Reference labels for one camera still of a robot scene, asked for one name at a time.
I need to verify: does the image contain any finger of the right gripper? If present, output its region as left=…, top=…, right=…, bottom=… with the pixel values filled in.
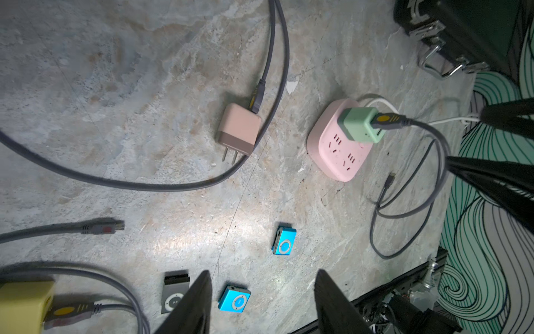
left=480, top=98, right=534, bottom=139
left=446, top=157, right=533, bottom=232

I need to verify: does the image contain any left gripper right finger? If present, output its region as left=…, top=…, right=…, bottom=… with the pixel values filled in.
left=314, top=269, right=372, bottom=333

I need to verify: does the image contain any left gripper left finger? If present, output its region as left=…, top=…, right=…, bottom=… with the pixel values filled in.
left=155, top=270, right=213, bottom=334

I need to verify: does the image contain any black mp3 player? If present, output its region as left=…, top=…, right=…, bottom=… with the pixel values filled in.
left=161, top=269, right=191, bottom=314

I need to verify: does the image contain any grey cable of green charger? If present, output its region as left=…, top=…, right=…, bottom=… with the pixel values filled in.
left=369, top=112, right=453, bottom=260

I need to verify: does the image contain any green charger adapter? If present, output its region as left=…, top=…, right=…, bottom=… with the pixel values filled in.
left=337, top=107, right=385, bottom=143

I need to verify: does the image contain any blue mp3 player near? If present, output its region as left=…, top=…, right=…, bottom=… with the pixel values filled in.
left=218, top=285, right=251, bottom=313

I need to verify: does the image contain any blue mp3 player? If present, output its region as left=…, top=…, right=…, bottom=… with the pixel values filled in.
left=218, top=285, right=251, bottom=313
left=272, top=226, right=297, bottom=256

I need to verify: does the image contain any black hard case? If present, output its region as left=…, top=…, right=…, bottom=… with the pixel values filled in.
left=394, top=0, right=533, bottom=83

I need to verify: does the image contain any blue mp3 player far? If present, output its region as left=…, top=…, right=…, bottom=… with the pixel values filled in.
left=272, top=226, right=297, bottom=256

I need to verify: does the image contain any pink power strip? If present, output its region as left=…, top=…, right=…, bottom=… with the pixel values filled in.
left=306, top=99, right=373, bottom=182

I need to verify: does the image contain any yellow charger adapter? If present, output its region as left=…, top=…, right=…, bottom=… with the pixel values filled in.
left=1, top=281, right=55, bottom=334

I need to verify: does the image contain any pink charger adapter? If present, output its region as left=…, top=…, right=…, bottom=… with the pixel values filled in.
left=215, top=103, right=261, bottom=165

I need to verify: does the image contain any grey cable of yellow charger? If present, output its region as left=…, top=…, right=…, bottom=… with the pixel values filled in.
left=0, top=218, right=151, bottom=334

